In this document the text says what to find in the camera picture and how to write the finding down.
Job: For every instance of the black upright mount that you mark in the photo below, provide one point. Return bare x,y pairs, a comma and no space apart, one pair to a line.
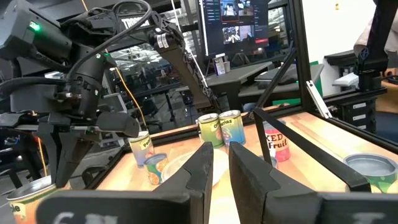
377,31

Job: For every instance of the teal orange-slice short can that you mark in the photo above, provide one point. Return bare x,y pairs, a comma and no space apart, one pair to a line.
155,169

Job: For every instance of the green sliced peaches can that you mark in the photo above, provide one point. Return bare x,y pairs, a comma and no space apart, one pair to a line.
373,171

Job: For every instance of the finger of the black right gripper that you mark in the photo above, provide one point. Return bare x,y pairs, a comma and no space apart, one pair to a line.
53,146
73,155

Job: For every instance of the white translucent plastic bowl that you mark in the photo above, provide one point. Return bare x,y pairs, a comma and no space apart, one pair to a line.
174,168

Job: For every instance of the black drawer cabinet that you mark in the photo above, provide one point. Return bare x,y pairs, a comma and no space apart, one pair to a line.
357,115

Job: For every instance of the cherries label blue can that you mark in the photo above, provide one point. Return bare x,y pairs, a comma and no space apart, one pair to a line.
233,129

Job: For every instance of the small white box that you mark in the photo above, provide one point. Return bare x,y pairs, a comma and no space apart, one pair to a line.
219,66

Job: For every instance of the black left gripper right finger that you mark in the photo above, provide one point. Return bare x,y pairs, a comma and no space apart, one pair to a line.
248,180

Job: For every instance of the grey office desk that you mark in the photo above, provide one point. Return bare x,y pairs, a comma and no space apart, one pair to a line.
242,74

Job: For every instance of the oranges label tall can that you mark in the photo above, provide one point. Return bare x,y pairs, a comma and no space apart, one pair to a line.
210,130

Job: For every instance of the person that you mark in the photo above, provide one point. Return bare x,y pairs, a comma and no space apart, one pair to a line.
392,37

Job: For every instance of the pineapple label tall can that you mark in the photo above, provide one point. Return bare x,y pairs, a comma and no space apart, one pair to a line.
25,202

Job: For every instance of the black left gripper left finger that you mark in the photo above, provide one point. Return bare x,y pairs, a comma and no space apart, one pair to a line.
199,174

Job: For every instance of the computer monitor showing camera views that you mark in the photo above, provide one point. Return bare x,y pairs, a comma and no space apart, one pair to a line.
236,25

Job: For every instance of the silver metal bracket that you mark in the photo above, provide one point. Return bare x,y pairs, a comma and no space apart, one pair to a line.
317,99

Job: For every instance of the peaches label tall can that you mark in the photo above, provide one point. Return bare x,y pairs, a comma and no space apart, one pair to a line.
141,149

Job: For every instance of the mixed fruit pink can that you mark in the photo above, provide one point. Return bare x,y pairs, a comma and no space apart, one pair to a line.
278,143

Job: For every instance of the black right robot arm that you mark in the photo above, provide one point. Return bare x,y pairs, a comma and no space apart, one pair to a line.
46,40

